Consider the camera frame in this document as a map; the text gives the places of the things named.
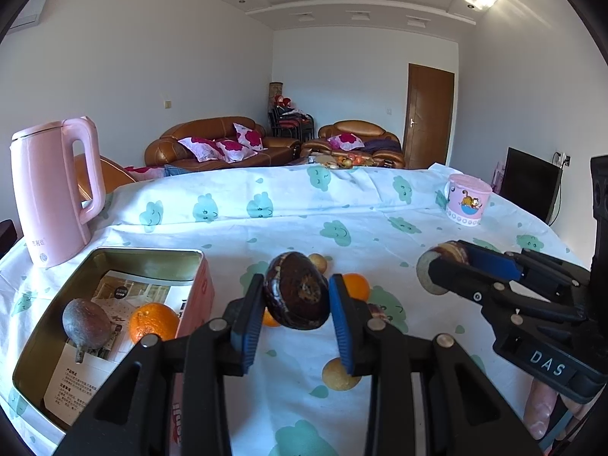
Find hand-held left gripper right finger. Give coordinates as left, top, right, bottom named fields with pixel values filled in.
left=329, top=273, right=545, bottom=456

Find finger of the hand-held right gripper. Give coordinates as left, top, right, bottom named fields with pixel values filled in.
left=428, top=257, right=590, bottom=324
left=458, top=241, right=592, bottom=301

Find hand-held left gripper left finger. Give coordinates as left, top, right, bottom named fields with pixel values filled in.
left=52, top=273, right=266, bottom=456

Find brown round passion fruit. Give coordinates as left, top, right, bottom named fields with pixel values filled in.
left=416, top=241, right=472, bottom=295

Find dark wrinkled passion fruit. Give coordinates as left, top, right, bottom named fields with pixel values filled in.
left=263, top=252, right=331, bottom=331

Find pink metal tin box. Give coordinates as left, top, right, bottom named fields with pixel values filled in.
left=12, top=247, right=217, bottom=456

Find person's right hand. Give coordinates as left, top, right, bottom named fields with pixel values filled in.
left=523, top=376, right=600, bottom=456

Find pink cartoon cup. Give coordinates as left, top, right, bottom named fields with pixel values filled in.
left=436, top=173, right=493, bottom=225

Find black television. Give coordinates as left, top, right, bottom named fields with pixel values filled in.
left=499, top=147, right=560, bottom=226

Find white cloud print tablecloth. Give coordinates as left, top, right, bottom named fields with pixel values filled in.
left=0, top=164, right=594, bottom=456

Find brown wooden door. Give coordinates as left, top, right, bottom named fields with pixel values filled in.
left=403, top=63, right=455, bottom=169

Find dark purple cloth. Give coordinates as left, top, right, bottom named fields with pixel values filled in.
left=363, top=138, right=402, bottom=153

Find grey purple passion fruit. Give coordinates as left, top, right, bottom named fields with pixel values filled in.
left=62, top=298, right=113, bottom=348

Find snacks on coffee table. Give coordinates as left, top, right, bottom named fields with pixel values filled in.
left=304, top=152, right=381, bottom=169

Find pink flower pillow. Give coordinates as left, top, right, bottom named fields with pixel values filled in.
left=328, top=134, right=364, bottom=151
left=177, top=137, right=224, bottom=161
left=216, top=139, right=257, bottom=163
left=233, top=122, right=264, bottom=149

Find printed paper leaflet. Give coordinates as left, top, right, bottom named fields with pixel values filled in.
left=44, top=270, right=195, bottom=426

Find brown leather armchair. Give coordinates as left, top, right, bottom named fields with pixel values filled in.
left=301, top=120, right=406, bottom=169

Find long brown leather sofa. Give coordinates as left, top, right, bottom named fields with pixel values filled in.
left=144, top=116, right=302, bottom=172

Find brown leather chair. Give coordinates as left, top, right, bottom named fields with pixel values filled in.
left=73, top=153, right=136, bottom=200

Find stacked dark chairs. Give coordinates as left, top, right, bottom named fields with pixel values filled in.
left=268, top=104, right=317, bottom=141

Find pink electric kettle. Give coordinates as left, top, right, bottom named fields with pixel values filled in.
left=10, top=115, right=106, bottom=269

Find white air conditioner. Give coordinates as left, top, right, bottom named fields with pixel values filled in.
left=7, top=0, right=49, bottom=29

